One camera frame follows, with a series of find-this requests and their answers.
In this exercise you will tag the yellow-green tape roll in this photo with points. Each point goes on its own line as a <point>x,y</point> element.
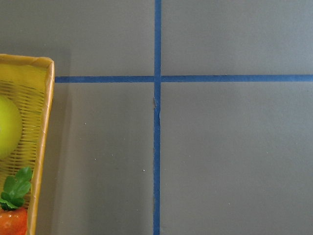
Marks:
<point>10,126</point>

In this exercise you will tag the blue tape line horizontal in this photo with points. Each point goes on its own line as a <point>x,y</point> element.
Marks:
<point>184,78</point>

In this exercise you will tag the yellow woven plastic basket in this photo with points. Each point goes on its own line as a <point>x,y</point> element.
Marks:
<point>29,83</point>

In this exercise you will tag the blue tape line vertical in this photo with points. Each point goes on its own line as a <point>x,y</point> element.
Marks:
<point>157,102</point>

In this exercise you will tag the plastic strawberry with green leaves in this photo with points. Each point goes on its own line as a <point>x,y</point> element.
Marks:
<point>13,216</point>

